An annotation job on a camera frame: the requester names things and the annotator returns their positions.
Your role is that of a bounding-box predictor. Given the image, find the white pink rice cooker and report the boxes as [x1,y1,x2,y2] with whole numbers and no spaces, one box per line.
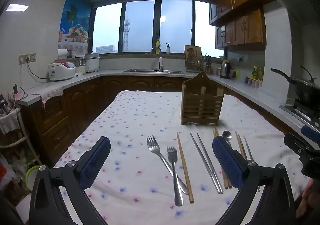
[48,61,76,82]

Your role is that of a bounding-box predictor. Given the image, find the white lace cloth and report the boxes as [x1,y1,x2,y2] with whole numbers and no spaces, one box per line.
[30,86,64,111]

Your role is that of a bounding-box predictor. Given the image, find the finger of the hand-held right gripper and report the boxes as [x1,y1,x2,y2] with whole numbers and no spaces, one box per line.
[284,133,319,158]
[301,125,320,145]

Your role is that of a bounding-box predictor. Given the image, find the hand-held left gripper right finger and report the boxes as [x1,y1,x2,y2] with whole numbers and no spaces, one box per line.
[212,136,296,225]

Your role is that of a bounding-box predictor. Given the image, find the large metal fork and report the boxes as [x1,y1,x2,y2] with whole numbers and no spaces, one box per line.
[146,135,188,195]

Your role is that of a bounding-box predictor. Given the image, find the steel electric kettle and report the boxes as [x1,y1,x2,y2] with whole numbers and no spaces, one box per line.
[220,60,232,80]

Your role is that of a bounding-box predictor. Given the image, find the ceiling light panel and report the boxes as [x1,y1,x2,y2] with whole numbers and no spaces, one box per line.
[6,4,28,11]

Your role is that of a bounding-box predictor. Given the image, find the steel lid electric cooker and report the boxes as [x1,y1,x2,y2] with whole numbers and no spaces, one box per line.
[84,52,101,73]

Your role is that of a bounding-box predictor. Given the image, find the metal spoon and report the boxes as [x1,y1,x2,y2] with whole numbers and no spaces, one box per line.
[222,130,234,151]

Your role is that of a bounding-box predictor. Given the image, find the tropical fruit wall poster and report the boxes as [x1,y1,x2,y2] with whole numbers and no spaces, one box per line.
[58,0,92,51]

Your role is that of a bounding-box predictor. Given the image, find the triple wall socket panel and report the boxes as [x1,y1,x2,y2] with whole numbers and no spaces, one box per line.
[19,53,37,64]

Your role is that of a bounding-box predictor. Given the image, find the kitchen faucet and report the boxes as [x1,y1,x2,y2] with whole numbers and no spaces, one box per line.
[150,46,164,71]

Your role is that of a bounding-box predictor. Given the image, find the black power cable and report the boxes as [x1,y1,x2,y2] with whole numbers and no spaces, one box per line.
[26,61,49,83]

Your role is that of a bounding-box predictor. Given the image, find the knife and utensil rack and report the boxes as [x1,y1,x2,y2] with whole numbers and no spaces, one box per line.
[199,53,213,74]

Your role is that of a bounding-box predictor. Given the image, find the small metal fork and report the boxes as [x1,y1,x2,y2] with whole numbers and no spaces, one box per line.
[167,146,184,207]

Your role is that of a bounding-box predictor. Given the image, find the white metal storage rack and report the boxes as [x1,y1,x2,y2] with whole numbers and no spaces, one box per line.
[0,107,40,190]

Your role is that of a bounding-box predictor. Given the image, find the small wooden wall cabinets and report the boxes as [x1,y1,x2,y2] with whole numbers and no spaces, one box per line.
[215,8,266,51]

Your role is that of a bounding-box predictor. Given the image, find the white hanging towel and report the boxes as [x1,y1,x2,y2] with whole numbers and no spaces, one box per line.
[0,110,20,135]

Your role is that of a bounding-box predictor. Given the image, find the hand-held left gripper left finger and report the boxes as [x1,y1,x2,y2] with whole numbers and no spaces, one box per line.
[29,136,111,225]

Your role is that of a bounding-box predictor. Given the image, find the tangle of charger cables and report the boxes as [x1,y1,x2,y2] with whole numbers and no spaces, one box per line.
[0,84,28,115]

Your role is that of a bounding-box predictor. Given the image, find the black wok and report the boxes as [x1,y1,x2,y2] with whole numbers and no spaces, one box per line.
[270,65,320,106]

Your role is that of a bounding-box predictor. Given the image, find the green rimmed bowl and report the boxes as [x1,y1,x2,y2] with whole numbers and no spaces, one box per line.
[25,165,43,192]

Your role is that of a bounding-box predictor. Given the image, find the person's right hand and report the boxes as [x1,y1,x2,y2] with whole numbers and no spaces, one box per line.
[296,179,319,218]

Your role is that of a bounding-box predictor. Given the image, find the white floral tablecloth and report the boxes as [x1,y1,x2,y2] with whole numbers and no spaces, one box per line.
[54,90,304,225]

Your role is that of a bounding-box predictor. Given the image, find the large kitchen window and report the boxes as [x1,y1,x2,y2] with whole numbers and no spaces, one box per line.
[92,0,224,54]

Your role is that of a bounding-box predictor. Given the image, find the gas stove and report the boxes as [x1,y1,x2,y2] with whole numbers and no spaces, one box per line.
[279,98,320,129]

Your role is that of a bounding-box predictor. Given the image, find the wooden base kitchen cabinets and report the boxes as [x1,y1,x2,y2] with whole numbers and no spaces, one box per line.
[20,75,285,165]

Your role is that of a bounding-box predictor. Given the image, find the steel kitchen sink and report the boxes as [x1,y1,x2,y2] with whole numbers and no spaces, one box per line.
[122,69,186,75]

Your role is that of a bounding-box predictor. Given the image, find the wooden utensil holder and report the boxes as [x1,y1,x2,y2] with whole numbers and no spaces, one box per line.
[180,72,225,126]

